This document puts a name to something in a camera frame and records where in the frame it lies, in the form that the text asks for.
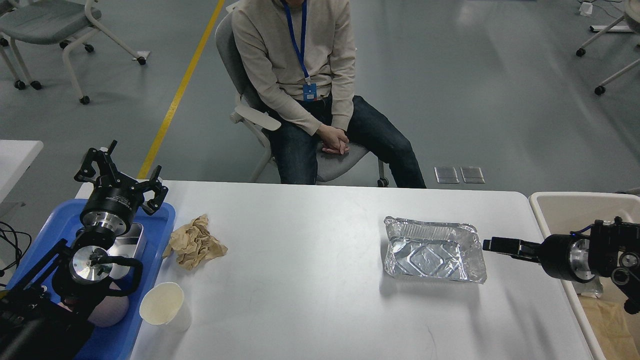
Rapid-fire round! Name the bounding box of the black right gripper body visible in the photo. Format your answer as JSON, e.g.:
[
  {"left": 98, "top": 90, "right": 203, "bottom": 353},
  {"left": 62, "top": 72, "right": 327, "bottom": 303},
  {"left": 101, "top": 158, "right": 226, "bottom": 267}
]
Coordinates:
[{"left": 539, "top": 234, "right": 595, "bottom": 284}]

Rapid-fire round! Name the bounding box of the beige plastic bin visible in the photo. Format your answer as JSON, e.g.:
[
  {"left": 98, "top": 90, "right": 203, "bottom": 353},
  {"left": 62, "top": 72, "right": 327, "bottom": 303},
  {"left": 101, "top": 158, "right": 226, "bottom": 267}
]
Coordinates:
[{"left": 529, "top": 192, "right": 640, "bottom": 360}]

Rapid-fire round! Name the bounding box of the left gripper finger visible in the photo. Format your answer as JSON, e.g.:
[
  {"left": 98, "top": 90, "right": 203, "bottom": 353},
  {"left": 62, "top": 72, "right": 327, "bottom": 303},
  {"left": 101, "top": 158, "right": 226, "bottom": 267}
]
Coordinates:
[
  {"left": 74, "top": 140, "right": 122, "bottom": 187},
  {"left": 125, "top": 165, "right": 169, "bottom": 215}
]

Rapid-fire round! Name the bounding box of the aluminium foil tray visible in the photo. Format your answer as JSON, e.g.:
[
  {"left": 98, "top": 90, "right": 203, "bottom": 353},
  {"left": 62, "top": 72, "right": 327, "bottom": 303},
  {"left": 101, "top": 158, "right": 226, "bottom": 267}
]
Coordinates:
[{"left": 382, "top": 216, "right": 488, "bottom": 284}]

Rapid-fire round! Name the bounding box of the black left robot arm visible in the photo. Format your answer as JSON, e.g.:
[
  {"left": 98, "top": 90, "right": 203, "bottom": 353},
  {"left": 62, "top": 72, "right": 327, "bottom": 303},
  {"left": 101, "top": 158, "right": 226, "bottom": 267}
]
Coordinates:
[{"left": 1, "top": 141, "right": 175, "bottom": 360}]

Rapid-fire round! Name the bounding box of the white side table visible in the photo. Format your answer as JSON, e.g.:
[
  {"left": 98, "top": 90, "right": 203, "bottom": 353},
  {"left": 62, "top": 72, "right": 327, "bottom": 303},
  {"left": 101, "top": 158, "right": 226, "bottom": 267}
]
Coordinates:
[{"left": 0, "top": 139, "right": 44, "bottom": 202}]

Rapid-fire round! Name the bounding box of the black cables left edge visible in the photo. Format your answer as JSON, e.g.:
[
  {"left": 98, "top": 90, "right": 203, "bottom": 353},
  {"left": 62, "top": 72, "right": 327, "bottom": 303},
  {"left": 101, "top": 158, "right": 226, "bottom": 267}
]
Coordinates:
[{"left": 0, "top": 221, "right": 32, "bottom": 278}]

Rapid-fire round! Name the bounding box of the grey chair top left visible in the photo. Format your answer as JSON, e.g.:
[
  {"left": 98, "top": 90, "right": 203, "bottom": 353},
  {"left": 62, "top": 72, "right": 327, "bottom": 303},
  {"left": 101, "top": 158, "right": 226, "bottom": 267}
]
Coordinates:
[{"left": 0, "top": 0, "right": 147, "bottom": 105}]

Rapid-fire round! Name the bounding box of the stainless steel rectangular container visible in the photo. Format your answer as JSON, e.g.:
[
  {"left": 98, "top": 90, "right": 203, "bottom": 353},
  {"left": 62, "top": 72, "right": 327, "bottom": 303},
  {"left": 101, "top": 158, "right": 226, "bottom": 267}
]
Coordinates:
[{"left": 107, "top": 222, "right": 147, "bottom": 280}]

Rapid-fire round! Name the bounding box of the brown paper in bin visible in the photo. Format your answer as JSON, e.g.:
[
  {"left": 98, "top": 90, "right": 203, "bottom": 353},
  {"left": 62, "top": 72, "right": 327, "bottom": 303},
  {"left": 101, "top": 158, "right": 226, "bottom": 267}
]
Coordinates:
[{"left": 578, "top": 295, "right": 640, "bottom": 360}]

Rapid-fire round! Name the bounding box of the seated person beige sweater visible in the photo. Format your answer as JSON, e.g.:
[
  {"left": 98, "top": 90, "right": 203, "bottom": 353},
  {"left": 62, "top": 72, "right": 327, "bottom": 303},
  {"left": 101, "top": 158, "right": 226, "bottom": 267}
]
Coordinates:
[{"left": 231, "top": 0, "right": 426, "bottom": 189}]

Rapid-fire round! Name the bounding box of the blue lanyard badge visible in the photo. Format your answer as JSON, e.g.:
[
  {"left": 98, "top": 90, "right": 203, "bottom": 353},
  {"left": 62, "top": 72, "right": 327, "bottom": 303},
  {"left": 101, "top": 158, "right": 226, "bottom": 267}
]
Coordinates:
[{"left": 281, "top": 0, "right": 318, "bottom": 102}]

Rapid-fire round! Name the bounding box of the left metal floor plate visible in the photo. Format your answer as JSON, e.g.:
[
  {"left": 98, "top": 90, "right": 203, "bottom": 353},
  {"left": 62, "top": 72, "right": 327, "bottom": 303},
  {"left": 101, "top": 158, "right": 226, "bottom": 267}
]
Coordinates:
[{"left": 434, "top": 166, "right": 460, "bottom": 184}]

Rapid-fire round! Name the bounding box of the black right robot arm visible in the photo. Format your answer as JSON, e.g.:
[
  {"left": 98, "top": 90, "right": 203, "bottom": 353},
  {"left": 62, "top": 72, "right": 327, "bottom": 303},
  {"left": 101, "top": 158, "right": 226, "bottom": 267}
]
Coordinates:
[{"left": 482, "top": 216, "right": 640, "bottom": 315}]

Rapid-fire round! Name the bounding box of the white paper cup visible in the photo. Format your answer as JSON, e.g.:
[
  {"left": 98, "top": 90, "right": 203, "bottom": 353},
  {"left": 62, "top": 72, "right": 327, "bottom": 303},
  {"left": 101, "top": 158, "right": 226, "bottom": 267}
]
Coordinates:
[{"left": 138, "top": 282, "right": 193, "bottom": 333}]

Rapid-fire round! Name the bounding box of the grey office chair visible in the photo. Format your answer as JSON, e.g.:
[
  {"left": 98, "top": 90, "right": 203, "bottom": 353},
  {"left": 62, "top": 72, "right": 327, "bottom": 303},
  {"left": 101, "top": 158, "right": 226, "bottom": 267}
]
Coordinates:
[{"left": 215, "top": 2, "right": 388, "bottom": 184}]

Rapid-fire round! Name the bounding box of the chair legs top right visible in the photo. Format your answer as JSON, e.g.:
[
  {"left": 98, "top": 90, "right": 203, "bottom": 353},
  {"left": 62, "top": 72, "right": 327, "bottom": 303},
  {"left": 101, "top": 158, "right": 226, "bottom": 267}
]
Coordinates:
[{"left": 575, "top": 0, "right": 640, "bottom": 96}]

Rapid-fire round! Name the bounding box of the right metal floor plate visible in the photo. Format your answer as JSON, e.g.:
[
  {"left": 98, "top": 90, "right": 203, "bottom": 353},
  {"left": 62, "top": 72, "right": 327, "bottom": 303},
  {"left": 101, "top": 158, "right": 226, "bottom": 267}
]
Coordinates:
[{"left": 460, "top": 166, "right": 486, "bottom": 184}]

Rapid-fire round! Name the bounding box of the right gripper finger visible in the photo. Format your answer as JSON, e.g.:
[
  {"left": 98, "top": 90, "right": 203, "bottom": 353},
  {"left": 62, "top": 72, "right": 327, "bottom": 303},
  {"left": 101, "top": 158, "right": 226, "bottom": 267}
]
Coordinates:
[
  {"left": 482, "top": 237, "right": 541, "bottom": 253},
  {"left": 507, "top": 253, "right": 541, "bottom": 265}
]

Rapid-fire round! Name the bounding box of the brown paper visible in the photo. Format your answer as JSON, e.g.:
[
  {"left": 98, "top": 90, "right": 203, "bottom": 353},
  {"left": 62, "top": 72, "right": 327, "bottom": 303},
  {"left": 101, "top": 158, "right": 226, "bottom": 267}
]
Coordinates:
[
  {"left": 578, "top": 295, "right": 640, "bottom": 360},
  {"left": 161, "top": 214, "right": 228, "bottom": 271}
]

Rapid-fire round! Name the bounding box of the metal floor plate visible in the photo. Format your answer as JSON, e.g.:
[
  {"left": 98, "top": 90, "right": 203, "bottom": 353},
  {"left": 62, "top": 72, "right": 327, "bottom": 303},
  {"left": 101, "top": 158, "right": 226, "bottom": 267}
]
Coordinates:
[
  {"left": 434, "top": 166, "right": 460, "bottom": 184},
  {"left": 460, "top": 166, "right": 486, "bottom": 184}
]

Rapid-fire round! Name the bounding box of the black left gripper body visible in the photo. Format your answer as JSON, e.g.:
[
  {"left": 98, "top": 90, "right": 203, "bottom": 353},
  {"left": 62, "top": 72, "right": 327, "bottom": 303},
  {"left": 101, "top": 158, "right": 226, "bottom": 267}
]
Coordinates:
[{"left": 80, "top": 175, "right": 144, "bottom": 236}]

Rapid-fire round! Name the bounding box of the pink ribbed mug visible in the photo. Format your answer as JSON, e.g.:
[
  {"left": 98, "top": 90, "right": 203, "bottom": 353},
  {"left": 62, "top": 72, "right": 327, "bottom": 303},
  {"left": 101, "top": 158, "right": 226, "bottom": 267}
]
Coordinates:
[{"left": 87, "top": 296, "right": 130, "bottom": 328}]

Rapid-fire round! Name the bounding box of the blue plastic tray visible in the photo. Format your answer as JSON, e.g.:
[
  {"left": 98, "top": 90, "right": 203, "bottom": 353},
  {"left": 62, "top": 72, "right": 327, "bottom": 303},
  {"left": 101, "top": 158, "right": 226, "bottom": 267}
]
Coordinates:
[{"left": 7, "top": 199, "right": 176, "bottom": 360}]

